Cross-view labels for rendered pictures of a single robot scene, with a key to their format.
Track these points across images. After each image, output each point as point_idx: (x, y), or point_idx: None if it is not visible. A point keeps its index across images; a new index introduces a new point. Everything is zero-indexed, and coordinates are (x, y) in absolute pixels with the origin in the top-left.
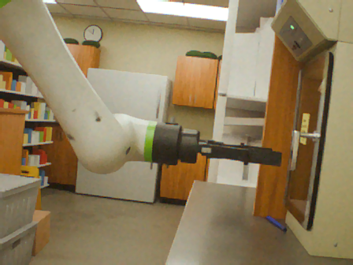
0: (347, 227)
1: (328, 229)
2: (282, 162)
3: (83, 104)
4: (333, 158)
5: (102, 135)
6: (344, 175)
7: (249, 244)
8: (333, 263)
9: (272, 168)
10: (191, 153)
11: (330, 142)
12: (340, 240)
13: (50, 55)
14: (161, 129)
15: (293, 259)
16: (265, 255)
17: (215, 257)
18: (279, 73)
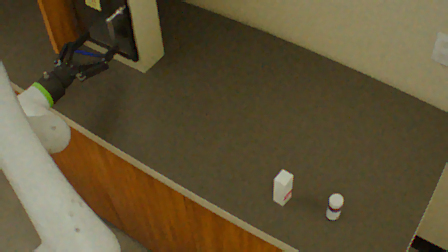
0: (155, 45)
1: (147, 54)
2: (60, 10)
3: (46, 131)
4: (138, 21)
5: (63, 133)
6: (146, 24)
7: (111, 92)
8: (162, 70)
9: (56, 19)
10: (70, 83)
11: (134, 15)
12: (154, 53)
13: None
14: (50, 88)
15: (145, 85)
16: (132, 95)
17: (121, 121)
18: None
